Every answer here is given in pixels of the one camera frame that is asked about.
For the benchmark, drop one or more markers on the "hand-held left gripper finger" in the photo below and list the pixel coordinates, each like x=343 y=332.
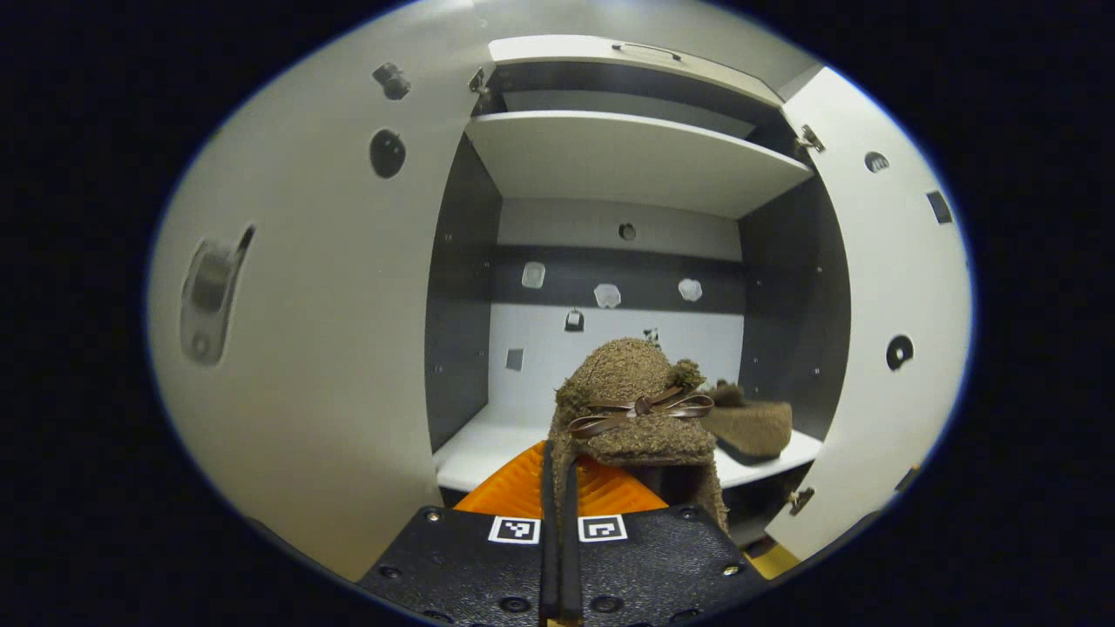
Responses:
x=571 y=557
x=549 y=540

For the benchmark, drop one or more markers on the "brown fuzzy shoe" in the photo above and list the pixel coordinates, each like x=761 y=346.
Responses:
x=636 y=383
x=758 y=427

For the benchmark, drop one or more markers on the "white shoe cabinet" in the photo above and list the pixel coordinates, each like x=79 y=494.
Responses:
x=462 y=305

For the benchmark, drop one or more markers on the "white shoe cabinet door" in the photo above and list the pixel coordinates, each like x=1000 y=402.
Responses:
x=331 y=305
x=897 y=279

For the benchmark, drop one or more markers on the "white cabinet shelf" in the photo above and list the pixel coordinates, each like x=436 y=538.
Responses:
x=636 y=161
x=488 y=444

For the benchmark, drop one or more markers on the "white cabinet drawer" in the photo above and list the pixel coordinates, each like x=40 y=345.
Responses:
x=592 y=57

